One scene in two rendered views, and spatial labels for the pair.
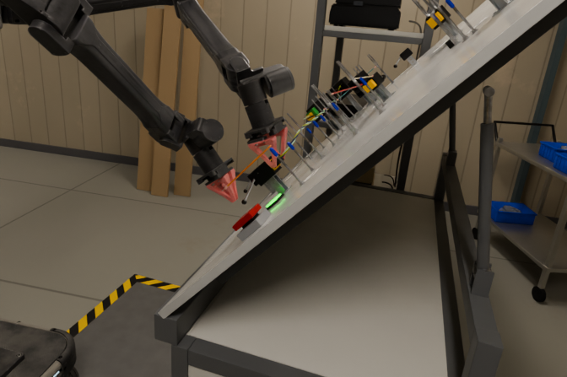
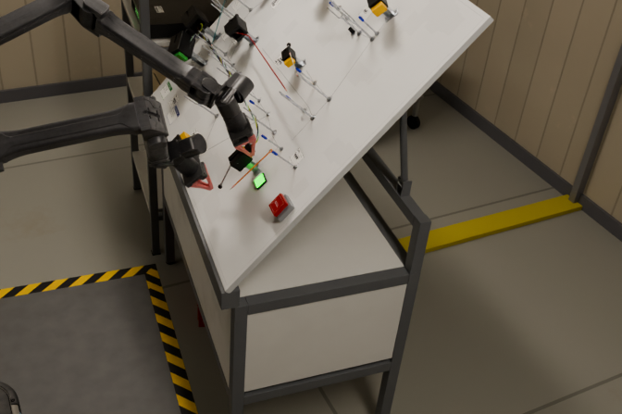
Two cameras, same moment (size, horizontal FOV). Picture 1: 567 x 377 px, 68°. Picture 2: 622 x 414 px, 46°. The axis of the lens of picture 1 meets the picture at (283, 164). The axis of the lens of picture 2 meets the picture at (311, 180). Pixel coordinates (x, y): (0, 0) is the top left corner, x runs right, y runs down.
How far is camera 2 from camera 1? 145 cm
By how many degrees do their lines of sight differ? 38
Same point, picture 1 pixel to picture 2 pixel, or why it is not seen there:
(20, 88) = not seen: outside the picture
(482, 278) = (405, 186)
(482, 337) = (420, 220)
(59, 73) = not seen: outside the picture
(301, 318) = (291, 253)
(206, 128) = (197, 144)
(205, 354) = (261, 302)
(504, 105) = not seen: outside the picture
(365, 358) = (345, 258)
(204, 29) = (149, 50)
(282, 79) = (247, 89)
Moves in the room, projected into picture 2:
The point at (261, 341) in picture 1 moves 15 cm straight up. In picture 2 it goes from (283, 279) to (286, 240)
